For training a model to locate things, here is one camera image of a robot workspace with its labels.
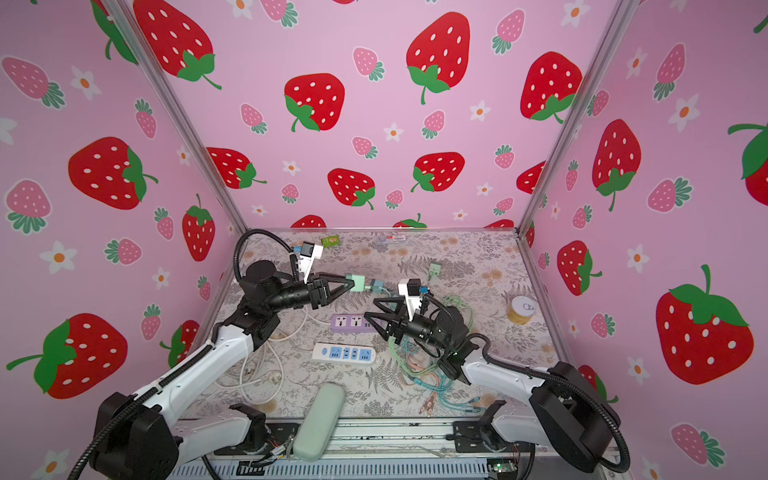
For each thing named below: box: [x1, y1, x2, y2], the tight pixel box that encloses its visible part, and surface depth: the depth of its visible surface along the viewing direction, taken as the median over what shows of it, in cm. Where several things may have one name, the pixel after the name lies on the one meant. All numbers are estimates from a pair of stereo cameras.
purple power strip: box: [331, 314, 379, 333], surface depth 95 cm
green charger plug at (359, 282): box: [346, 274, 371, 292], surface depth 69 cm
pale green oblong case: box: [292, 383, 345, 462], surface depth 75 cm
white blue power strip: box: [312, 343, 377, 364], surface depth 88 cm
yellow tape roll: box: [507, 296, 537, 325], surface depth 95 cm
